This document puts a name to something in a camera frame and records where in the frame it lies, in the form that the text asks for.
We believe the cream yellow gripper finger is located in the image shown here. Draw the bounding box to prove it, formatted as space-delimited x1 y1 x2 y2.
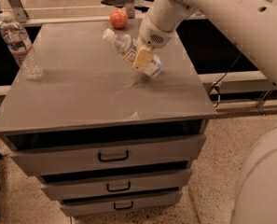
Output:
132 46 154 71

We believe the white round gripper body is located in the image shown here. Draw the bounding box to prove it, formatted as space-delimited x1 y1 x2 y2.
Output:
139 13 177 49

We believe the tea bottle with white cap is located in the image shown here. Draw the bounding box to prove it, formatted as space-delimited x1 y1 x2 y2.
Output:
103 29 162 77

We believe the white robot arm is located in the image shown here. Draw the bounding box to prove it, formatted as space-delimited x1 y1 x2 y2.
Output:
133 0 277 224

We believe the clear crinkled water bottle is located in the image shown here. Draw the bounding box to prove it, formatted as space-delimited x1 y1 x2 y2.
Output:
0 12 43 80

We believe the red apple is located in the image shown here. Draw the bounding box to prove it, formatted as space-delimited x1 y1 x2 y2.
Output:
109 8 128 29

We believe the grey drawer cabinet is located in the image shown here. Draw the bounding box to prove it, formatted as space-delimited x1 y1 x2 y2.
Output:
0 21 214 206

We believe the middle grey drawer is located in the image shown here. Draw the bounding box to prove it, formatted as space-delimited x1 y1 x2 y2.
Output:
41 169 191 201

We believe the grey drawer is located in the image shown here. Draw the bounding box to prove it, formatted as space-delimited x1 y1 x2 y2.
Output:
41 169 191 201
61 189 182 217
11 134 206 176

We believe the top grey drawer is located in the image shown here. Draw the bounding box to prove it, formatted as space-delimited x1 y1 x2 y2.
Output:
11 134 206 176

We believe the bottom grey drawer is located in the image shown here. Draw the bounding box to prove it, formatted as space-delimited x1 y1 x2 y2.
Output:
61 189 182 217

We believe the black cable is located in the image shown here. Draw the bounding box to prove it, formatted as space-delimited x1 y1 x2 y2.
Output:
206 51 242 108

